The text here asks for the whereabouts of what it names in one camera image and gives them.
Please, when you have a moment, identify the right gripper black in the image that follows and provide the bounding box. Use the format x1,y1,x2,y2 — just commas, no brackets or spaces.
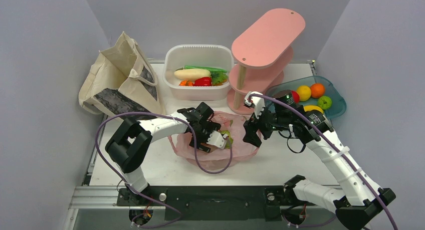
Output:
244,101,290,146

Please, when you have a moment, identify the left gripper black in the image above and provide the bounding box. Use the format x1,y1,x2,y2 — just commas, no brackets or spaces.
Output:
190,121,220,152

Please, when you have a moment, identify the white radish with leaves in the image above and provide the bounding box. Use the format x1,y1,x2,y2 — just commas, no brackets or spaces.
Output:
174,68,228,86

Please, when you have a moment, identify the pink three-tier shelf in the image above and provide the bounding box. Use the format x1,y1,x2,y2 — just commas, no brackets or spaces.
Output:
227,9,306,115

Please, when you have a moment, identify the beige canvas tote bag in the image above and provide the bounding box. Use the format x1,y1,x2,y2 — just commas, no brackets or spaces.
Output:
78,33,165,116

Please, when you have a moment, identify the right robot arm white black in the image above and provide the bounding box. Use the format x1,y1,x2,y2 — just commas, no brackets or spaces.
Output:
243,90,397,229

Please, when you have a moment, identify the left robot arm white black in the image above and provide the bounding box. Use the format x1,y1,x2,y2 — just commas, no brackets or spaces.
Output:
105,102,227,205

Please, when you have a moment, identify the red apple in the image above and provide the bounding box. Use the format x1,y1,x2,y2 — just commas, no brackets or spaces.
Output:
291,91,300,104

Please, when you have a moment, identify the red bell pepper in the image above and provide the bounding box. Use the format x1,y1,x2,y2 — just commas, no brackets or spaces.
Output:
193,77,212,87

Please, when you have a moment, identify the yellow banana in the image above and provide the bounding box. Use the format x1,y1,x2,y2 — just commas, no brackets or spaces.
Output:
303,105,324,114

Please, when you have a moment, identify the small orange pumpkin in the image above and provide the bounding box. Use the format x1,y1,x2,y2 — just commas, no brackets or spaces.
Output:
179,80,194,86

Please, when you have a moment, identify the yellow lemon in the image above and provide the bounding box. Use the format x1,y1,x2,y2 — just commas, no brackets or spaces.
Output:
296,85,311,102

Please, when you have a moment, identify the orange fruit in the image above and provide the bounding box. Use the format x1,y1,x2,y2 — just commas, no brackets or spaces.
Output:
310,83,326,99

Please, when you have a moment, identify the green apple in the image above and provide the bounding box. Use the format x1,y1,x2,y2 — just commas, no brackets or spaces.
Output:
317,96,333,110

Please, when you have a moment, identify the white plastic tub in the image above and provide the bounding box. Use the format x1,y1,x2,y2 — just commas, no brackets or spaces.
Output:
162,44,235,101

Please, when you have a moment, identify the teal plastic tray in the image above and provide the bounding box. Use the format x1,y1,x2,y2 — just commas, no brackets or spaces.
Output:
265,76,347,119

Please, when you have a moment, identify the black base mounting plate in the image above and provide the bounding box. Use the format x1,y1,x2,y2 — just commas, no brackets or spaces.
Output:
116,185,305,221

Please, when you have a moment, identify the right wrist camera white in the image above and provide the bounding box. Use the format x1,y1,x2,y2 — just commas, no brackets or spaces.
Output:
244,91,265,119

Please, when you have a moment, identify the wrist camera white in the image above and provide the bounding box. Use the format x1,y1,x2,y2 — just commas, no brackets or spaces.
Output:
244,91,265,119
206,131,228,149

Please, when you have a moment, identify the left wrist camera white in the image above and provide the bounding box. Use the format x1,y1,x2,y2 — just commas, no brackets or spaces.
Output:
206,131,228,149

